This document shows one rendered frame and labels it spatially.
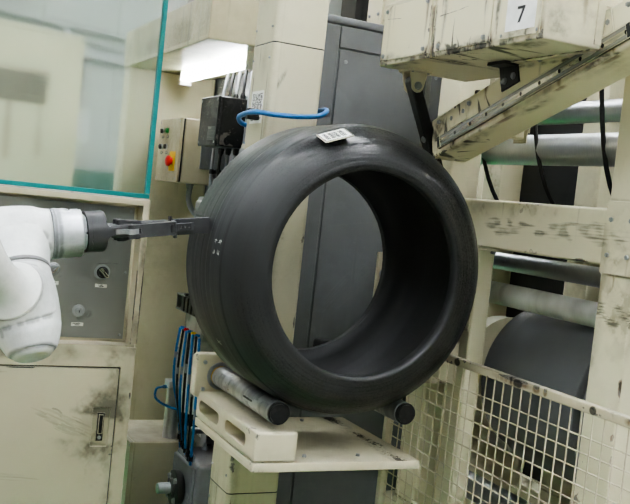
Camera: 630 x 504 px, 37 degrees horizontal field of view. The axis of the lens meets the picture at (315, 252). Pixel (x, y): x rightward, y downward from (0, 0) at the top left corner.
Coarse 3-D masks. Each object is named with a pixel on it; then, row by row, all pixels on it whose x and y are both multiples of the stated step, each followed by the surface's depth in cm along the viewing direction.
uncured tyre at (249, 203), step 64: (320, 128) 183; (256, 192) 175; (384, 192) 214; (448, 192) 189; (192, 256) 188; (256, 256) 173; (384, 256) 218; (448, 256) 206; (256, 320) 174; (384, 320) 217; (448, 320) 191; (256, 384) 185; (320, 384) 181; (384, 384) 187
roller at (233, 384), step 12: (216, 372) 209; (228, 372) 206; (216, 384) 208; (228, 384) 201; (240, 384) 196; (252, 384) 195; (240, 396) 194; (252, 396) 189; (264, 396) 186; (252, 408) 188; (264, 408) 182; (276, 408) 180; (288, 408) 182; (276, 420) 181
